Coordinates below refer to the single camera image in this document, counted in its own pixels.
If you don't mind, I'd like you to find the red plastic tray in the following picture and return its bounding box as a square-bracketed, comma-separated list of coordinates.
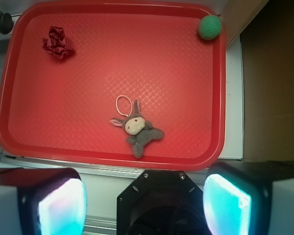
[0, 0, 226, 171]

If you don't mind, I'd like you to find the green ball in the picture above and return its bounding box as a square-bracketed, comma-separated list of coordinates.
[198, 15, 222, 40]

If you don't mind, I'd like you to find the black knob clamp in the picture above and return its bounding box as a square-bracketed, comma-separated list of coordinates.
[0, 11, 14, 35]

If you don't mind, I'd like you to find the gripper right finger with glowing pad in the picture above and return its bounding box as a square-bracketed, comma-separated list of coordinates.
[203, 161, 294, 235]

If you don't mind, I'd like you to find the crumpled dark red cloth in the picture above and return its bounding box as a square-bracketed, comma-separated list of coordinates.
[42, 26, 74, 59]

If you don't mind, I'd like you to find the brown cardboard box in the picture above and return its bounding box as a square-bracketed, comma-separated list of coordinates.
[241, 0, 294, 162]

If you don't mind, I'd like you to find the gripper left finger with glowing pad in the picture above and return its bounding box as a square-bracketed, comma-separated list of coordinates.
[0, 168, 87, 235]

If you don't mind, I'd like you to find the black octagonal mount plate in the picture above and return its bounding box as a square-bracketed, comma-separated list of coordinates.
[116, 170, 211, 235]

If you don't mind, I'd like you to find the grey plush donkey keychain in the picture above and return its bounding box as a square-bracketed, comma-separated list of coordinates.
[109, 95, 165, 159]

